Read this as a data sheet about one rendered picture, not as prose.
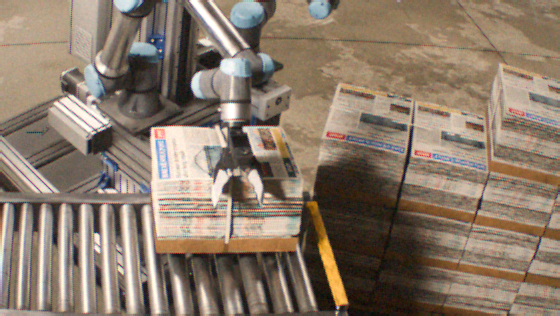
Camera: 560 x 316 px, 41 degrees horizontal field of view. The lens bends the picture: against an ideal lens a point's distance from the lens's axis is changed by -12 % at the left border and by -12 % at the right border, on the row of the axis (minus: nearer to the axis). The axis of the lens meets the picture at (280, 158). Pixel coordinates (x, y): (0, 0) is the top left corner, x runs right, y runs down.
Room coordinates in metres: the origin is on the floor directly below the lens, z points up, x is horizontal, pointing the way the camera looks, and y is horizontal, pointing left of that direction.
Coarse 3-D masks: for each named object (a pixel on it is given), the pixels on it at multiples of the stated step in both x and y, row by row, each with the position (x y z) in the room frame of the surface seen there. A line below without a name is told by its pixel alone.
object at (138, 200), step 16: (0, 192) 1.74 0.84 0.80; (16, 192) 1.75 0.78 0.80; (48, 192) 1.78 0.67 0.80; (304, 192) 1.98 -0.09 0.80; (0, 208) 1.70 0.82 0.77; (16, 208) 1.71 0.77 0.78; (96, 208) 1.78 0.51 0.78; (304, 208) 1.93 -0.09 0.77; (16, 224) 1.71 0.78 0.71; (96, 224) 1.78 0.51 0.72; (304, 224) 1.94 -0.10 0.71
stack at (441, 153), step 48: (336, 96) 2.51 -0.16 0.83; (384, 96) 2.56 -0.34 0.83; (336, 144) 2.24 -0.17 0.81; (384, 144) 2.25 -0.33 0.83; (432, 144) 2.30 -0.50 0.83; (480, 144) 2.35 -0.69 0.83; (384, 192) 2.22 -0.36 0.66; (432, 192) 2.20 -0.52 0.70; (480, 192) 2.19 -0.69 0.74; (528, 192) 2.17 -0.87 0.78; (384, 240) 2.22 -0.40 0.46; (432, 240) 2.19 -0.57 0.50; (480, 240) 2.17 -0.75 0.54; (528, 240) 2.15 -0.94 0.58; (384, 288) 2.21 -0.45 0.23; (432, 288) 2.19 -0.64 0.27; (480, 288) 2.16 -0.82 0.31; (528, 288) 2.14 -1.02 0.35
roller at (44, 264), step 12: (48, 204) 1.73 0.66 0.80; (48, 216) 1.68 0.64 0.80; (48, 228) 1.63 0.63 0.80; (48, 240) 1.58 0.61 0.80; (48, 252) 1.53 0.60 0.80; (36, 264) 1.49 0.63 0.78; (48, 264) 1.48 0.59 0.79; (36, 276) 1.43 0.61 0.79; (48, 276) 1.44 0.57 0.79; (36, 288) 1.39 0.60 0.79; (48, 288) 1.39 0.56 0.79; (36, 300) 1.34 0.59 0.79; (48, 300) 1.35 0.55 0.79
